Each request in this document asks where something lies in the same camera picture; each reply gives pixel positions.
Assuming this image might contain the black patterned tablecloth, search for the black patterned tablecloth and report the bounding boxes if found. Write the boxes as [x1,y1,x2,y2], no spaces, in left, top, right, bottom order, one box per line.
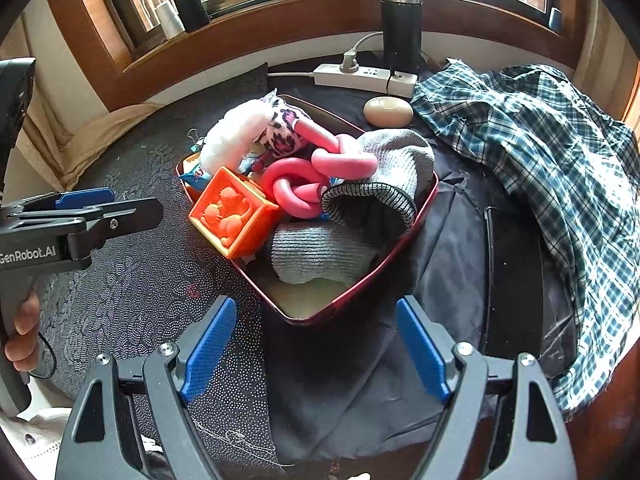
[30,62,281,480]

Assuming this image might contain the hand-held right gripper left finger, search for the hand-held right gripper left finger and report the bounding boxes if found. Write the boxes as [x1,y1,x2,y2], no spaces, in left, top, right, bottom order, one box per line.
[55,295,237,480]

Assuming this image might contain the beige oval case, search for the beige oval case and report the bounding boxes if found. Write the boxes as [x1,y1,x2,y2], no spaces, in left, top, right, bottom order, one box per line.
[363,96,414,127]

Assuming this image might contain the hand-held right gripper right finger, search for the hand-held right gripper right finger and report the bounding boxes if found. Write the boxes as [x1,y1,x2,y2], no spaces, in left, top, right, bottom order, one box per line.
[396,295,581,480]

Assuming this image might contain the white charger plug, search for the white charger plug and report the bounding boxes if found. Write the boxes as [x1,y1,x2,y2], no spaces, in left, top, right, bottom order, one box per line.
[340,31,386,73]

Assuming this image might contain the white power strip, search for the white power strip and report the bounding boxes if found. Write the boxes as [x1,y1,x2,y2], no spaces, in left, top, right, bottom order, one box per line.
[312,63,418,99]

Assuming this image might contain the black cup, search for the black cup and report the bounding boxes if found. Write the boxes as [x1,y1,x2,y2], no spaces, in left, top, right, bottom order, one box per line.
[174,0,211,33]

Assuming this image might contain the grey knitted sock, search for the grey knitted sock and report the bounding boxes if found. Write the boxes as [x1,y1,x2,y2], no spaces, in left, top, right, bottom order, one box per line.
[267,222,381,285]

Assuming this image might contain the pink knotted foam toy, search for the pink knotted foam toy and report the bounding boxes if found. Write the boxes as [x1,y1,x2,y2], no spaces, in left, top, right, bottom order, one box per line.
[295,119,379,181]
[260,157,332,219]

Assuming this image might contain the white paper cup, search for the white paper cup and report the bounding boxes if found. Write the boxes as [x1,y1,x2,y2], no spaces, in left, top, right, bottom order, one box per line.
[154,1,183,41]

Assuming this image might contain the white garment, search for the white garment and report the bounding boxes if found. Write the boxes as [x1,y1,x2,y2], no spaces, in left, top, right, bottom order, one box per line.
[0,405,76,480]

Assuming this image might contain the tan cloth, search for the tan cloth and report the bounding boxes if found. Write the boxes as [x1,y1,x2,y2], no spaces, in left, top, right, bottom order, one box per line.
[15,102,166,193]

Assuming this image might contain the blue biscuit packet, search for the blue biscuit packet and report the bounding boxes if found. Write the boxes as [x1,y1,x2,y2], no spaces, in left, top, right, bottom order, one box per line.
[180,162,216,191]

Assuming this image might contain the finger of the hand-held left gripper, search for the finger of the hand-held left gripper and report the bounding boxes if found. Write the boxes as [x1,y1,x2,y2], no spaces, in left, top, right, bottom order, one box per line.
[0,198,164,241]
[0,187,116,216]

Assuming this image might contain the red tin container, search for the red tin container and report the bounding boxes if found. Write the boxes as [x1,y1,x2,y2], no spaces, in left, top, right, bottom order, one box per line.
[176,94,440,327]

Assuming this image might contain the black thin cable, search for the black thin cable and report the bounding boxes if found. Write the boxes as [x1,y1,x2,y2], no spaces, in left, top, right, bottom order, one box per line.
[27,332,56,381]

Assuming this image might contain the black fabric cloth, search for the black fabric cloth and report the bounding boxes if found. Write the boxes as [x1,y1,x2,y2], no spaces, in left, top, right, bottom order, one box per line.
[262,145,581,466]

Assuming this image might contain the person's left hand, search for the person's left hand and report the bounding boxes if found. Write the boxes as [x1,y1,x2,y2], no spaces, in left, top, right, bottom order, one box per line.
[4,292,42,373]

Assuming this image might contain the wooden window frame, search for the wooden window frame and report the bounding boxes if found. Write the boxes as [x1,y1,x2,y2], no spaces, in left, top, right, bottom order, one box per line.
[45,0,640,126]

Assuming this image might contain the pink leopard print sock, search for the pink leopard print sock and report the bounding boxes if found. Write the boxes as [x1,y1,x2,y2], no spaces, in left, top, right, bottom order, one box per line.
[257,100,316,158]

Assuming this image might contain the white fluffy item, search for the white fluffy item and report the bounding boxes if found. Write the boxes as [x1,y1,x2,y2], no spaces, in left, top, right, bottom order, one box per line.
[200,99,273,171]

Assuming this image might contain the blue plaid shirt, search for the blue plaid shirt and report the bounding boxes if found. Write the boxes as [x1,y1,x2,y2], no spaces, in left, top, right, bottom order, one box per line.
[410,60,640,421]

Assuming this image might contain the orange toy cube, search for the orange toy cube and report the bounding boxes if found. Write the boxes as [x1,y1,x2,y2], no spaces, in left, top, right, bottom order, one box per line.
[188,166,285,260]

